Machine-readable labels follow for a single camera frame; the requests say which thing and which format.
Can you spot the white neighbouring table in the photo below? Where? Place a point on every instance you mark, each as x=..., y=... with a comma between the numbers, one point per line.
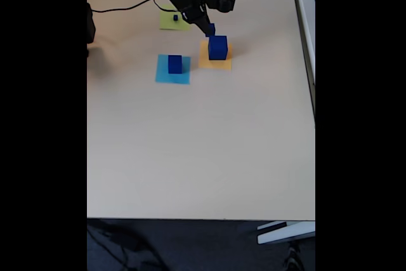
x=306, y=30

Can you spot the medium blue cube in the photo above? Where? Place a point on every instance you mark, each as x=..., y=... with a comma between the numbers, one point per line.
x=174, y=64

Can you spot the small blue cube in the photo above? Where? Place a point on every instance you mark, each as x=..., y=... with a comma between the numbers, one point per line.
x=212, y=31

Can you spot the light blue paper square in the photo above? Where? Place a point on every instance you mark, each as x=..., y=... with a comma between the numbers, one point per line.
x=161, y=75

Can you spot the large blue cube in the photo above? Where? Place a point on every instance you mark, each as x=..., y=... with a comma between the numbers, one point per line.
x=218, y=50

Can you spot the orange paper square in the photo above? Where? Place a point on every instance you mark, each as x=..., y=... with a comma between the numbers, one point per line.
x=204, y=61

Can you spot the green paper square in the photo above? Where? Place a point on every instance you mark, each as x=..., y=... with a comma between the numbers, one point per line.
x=166, y=22

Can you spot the white table foot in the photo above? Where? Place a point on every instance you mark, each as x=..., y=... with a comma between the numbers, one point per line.
x=285, y=233

